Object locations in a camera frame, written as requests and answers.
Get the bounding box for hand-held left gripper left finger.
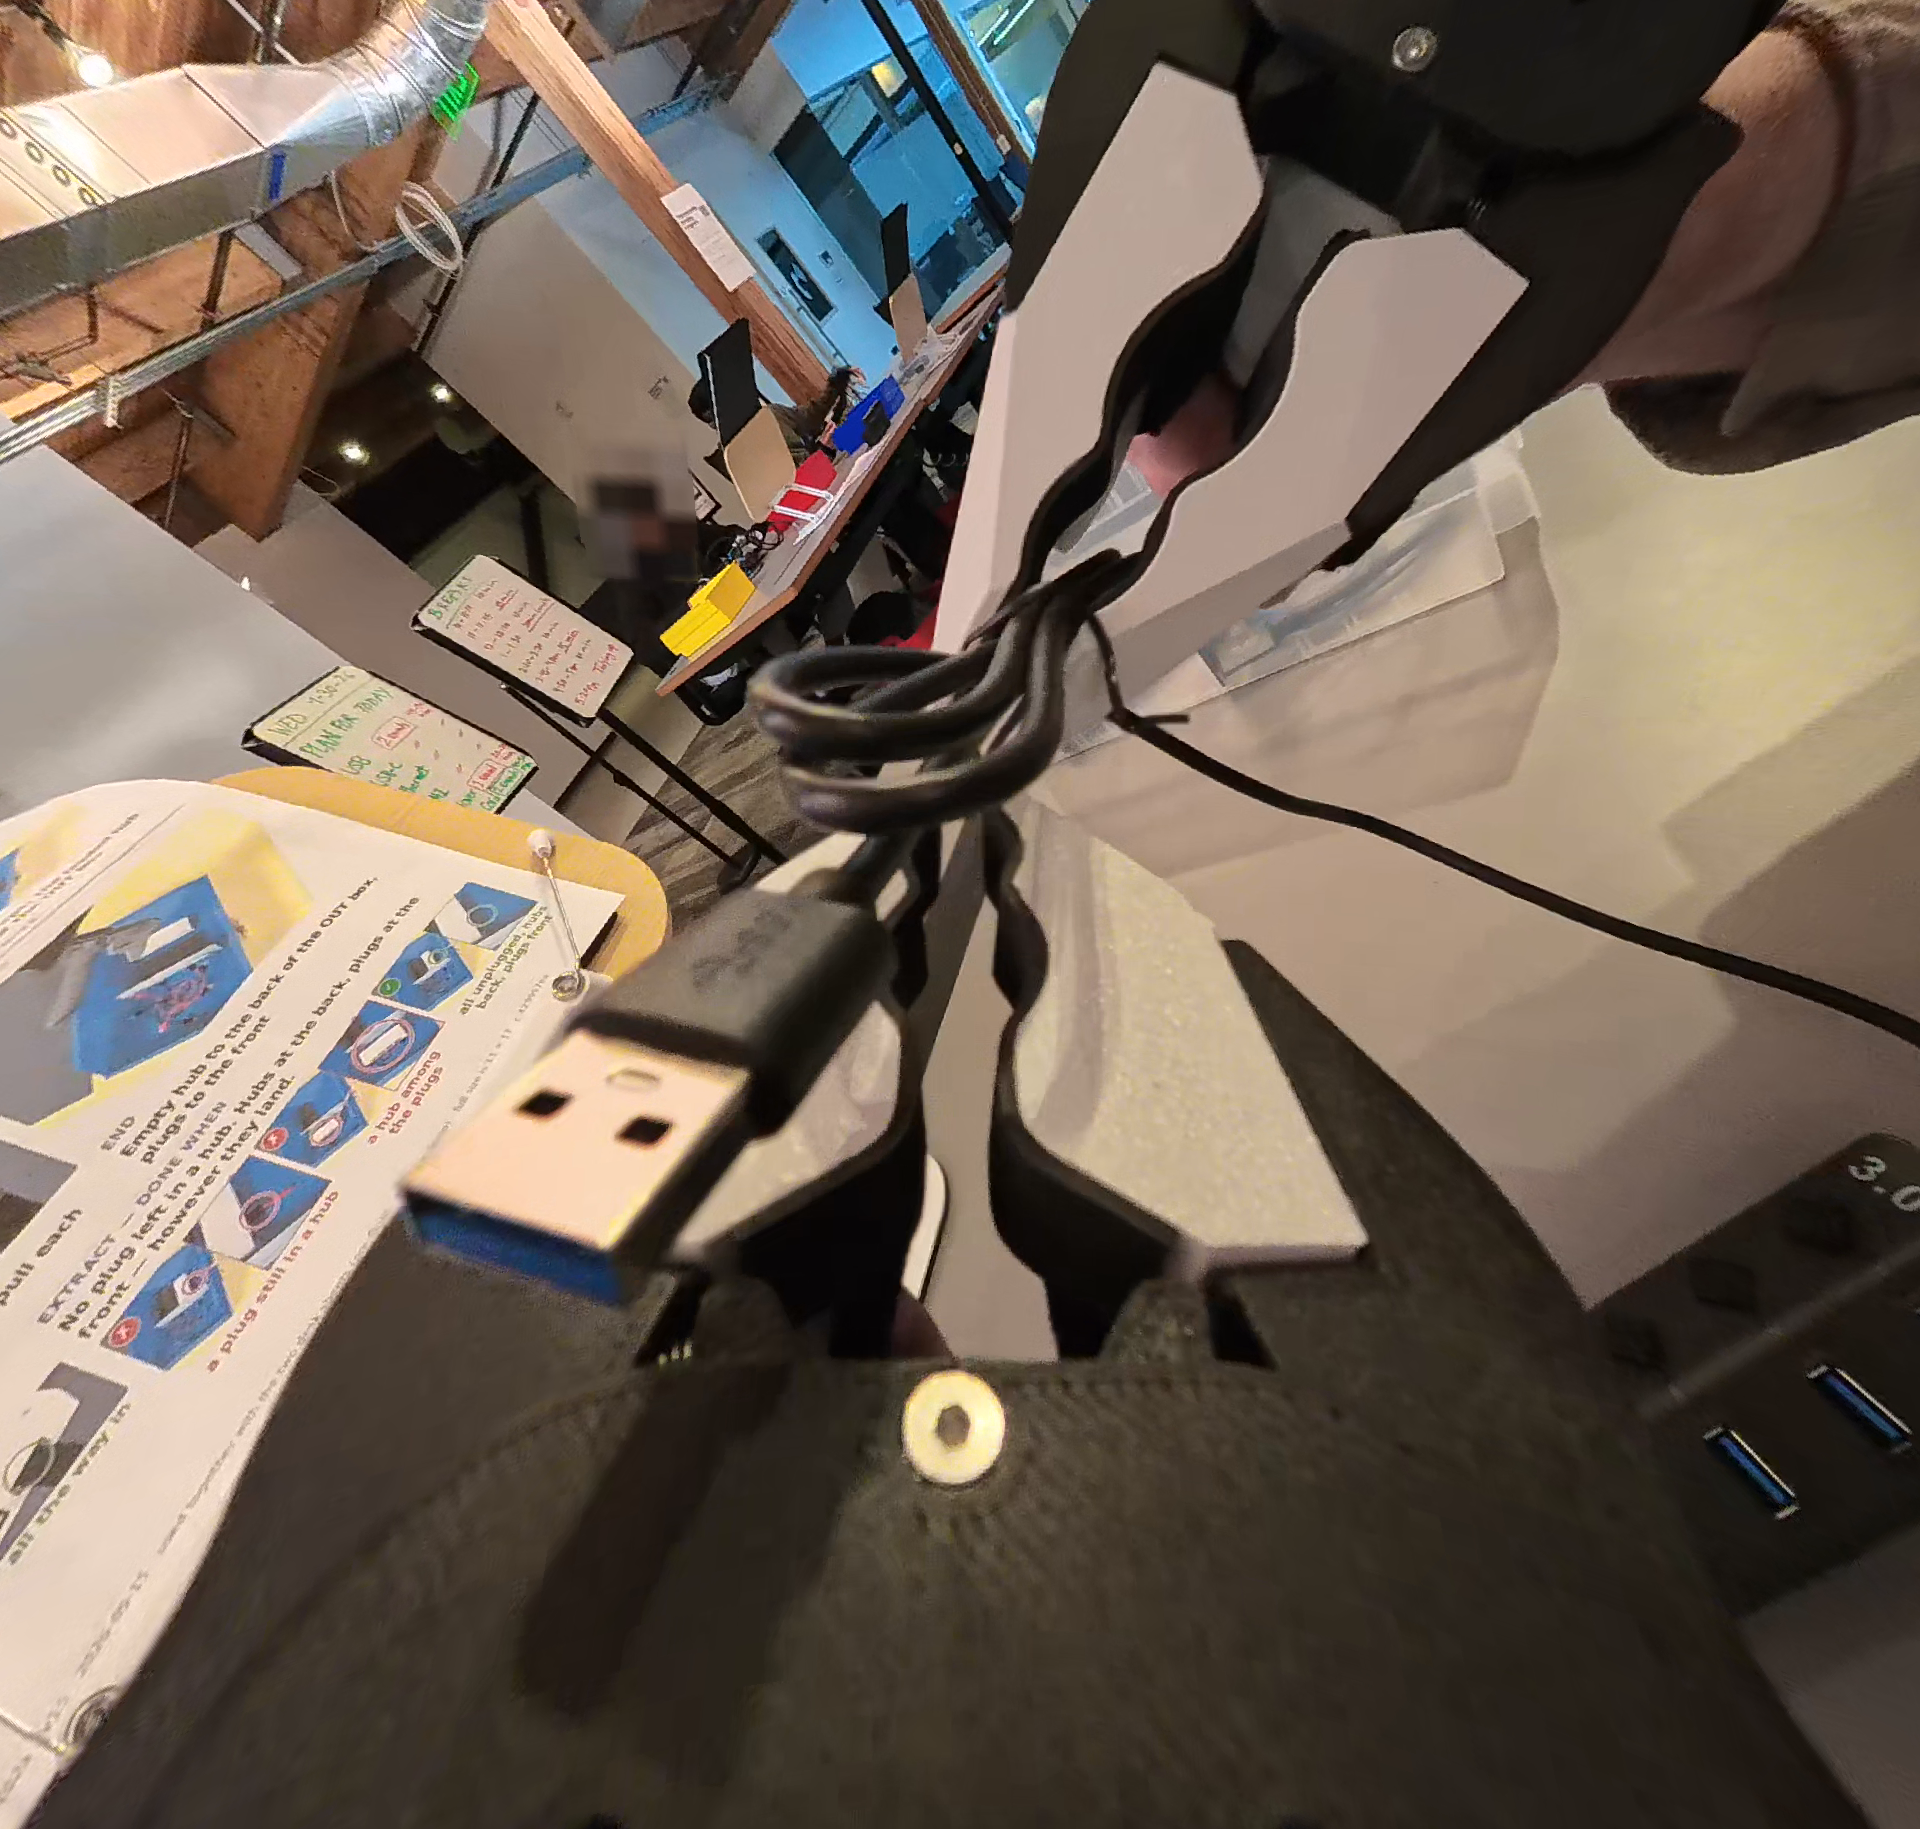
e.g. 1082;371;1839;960
667;823;953;1358

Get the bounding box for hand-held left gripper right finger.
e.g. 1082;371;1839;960
977;802;1375;1361

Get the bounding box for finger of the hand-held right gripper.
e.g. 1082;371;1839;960
930;57;1274;654
1110;229;1530;638

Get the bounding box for black usb cable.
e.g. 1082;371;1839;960
402;546;1920;1310

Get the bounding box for black usb hub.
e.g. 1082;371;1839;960
1590;1132;1920;1621

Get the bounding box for person's right hand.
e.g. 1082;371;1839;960
1588;33;1850;389

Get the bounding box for white paper notice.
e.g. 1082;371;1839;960
659;182;751;293

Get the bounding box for cardboard stand with black panel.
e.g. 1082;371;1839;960
696;317;796;516

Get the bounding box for wooden desk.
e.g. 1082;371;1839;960
655;261;1010;698

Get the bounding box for wide yellow bin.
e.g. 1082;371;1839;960
659;564;758;659

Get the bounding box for whiteboard with red writing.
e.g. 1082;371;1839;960
412;553;639;728

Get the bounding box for whiteboard with green writing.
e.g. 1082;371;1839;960
242;667;539;819

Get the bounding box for printed instruction sheet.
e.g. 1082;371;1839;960
0;780;624;1829

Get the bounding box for wooden post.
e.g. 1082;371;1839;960
480;0;834;406

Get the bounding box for silver air duct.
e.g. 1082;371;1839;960
0;0;529;315

